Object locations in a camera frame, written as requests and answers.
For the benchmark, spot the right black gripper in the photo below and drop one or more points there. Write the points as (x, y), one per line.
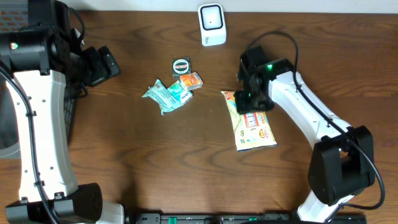
(242, 107)

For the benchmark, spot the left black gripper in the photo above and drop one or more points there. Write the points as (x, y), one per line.
(101, 71)

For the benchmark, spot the yellow snack bag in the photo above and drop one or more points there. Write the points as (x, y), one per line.
(251, 130)

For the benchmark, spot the small orange box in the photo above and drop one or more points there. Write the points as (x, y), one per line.
(191, 81)

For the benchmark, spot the teal white candy packet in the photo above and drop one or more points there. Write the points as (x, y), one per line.
(181, 95)

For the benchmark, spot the dark green round-logo packet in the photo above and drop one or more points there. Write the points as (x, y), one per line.
(181, 66)

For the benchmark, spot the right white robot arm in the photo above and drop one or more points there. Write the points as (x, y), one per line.
(340, 167)

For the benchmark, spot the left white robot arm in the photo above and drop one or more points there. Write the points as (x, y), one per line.
(49, 191)

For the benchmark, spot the grey plastic mesh basket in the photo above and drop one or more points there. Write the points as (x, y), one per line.
(43, 60)

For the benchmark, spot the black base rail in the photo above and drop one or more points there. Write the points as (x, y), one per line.
(156, 218)

